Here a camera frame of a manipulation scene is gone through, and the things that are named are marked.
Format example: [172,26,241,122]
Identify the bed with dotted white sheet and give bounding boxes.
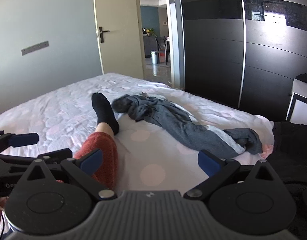
[0,72,275,195]

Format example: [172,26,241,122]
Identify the person's leg in red trousers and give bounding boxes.
[74,92,120,190]

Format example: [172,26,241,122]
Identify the black cable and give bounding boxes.
[0,211,6,240]

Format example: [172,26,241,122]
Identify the grey pants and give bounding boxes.
[112,94,263,159]

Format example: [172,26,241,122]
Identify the cream room door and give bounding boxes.
[92,0,145,79]

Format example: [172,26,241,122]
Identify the dark dining chair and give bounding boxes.
[155,36,169,64]

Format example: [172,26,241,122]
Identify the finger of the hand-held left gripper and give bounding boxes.
[0,131,40,153]
[0,148,73,178]

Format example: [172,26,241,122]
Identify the pink cloth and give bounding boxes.
[260,144,275,159]

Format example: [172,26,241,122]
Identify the grey wall plate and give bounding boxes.
[21,41,49,56]

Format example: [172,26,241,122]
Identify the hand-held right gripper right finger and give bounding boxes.
[183,150,281,201]

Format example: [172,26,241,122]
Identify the grey door frame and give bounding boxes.
[166,0,185,89]

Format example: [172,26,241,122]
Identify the small dark cloth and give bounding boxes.
[296,73,307,87]

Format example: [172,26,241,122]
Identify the person's black sock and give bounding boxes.
[92,92,120,135]

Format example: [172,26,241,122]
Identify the dark sideboard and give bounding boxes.
[143,35,157,58]

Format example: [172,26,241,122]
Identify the dark door handle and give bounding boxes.
[99,27,110,43]

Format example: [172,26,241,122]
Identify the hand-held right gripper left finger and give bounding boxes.
[21,149,118,201]

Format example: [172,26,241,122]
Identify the black wardrobe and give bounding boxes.
[178,0,307,122]

